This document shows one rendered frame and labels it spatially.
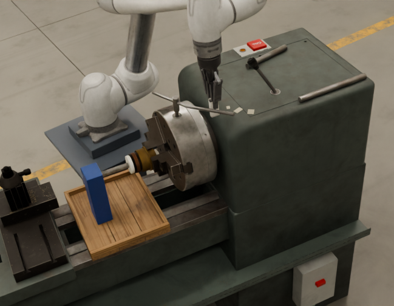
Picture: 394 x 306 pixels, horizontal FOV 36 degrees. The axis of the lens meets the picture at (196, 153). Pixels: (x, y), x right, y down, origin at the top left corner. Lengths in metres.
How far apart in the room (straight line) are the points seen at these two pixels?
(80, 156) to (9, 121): 1.76
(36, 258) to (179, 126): 0.66
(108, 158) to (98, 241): 0.64
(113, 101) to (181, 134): 0.71
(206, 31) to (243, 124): 0.38
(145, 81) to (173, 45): 2.29
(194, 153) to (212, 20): 0.51
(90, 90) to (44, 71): 2.31
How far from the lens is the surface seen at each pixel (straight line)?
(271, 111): 2.12
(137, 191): 2.40
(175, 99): 2.10
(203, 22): 1.84
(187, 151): 2.11
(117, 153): 2.81
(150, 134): 2.23
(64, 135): 2.99
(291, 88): 2.24
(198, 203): 2.36
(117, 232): 2.26
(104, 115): 2.77
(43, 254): 2.15
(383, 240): 3.43
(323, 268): 2.71
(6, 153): 4.25
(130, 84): 2.77
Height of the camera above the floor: 2.51
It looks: 40 degrees down
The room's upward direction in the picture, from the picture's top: 6 degrees counter-clockwise
